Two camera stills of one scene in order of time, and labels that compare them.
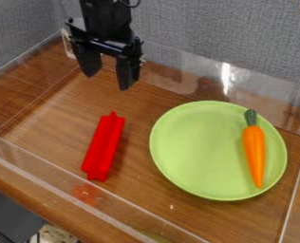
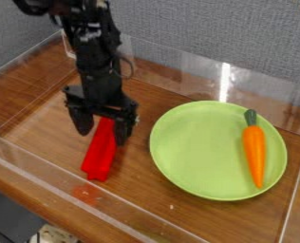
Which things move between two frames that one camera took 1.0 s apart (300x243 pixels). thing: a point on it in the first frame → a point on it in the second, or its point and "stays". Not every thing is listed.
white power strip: x=53 y=234 stays
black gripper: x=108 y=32 → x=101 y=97
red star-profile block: x=104 y=149 stays
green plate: x=199 y=151 stays
